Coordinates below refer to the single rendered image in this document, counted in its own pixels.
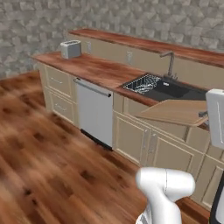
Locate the wire dish rack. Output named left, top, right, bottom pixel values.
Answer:
left=122, top=73, right=162, bottom=95

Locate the beige cupboard door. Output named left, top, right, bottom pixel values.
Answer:
left=113, top=112, right=151, bottom=165
left=148, top=130, right=205, bottom=177
left=194, top=157, right=224, bottom=208

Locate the white dishwasher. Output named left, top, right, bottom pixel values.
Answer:
left=73, top=77, right=115, bottom=151

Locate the silver toaster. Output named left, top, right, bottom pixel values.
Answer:
left=59, top=39, right=82, bottom=60

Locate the beige panel under sink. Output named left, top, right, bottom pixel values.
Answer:
left=123, top=97, right=151, bottom=118

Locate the silver drawer handle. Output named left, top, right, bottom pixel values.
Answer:
left=53, top=102, right=68, bottom=113
left=50, top=76, right=64, bottom=86

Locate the silver dishwasher handle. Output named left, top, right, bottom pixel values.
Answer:
left=73, top=78, right=113, bottom=98

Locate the wooden cutting board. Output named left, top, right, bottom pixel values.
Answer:
left=134, top=99, right=210, bottom=128

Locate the grey tap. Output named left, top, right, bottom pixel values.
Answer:
left=159, top=51, right=179, bottom=81

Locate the large beige drawer front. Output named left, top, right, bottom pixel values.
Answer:
left=47, top=90, right=76, bottom=124

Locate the black sink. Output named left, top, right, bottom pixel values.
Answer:
left=121, top=73, right=210, bottom=103

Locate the small beige drawer front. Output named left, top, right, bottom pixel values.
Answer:
left=45, top=65, right=74, bottom=98

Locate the silver cupboard door handle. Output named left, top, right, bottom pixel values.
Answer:
left=148, top=132, right=157, bottom=156
left=141, top=129, right=149, bottom=158

